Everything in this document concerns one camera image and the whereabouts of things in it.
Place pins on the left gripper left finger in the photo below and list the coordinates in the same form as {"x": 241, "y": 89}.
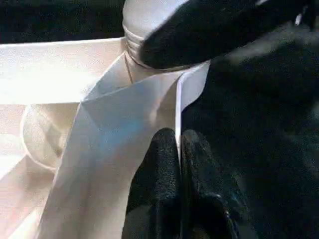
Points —
{"x": 157, "y": 189}

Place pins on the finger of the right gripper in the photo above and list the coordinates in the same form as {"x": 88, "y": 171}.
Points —
{"x": 219, "y": 30}

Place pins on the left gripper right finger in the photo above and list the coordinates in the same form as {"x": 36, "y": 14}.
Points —
{"x": 209, "y": 199}

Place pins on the white plastic table leg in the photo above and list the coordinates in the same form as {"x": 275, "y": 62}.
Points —
{"x": 142, "y": 20}

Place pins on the white plastic table top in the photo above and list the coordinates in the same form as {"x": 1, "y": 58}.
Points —
{"x": 75, "y": 99}

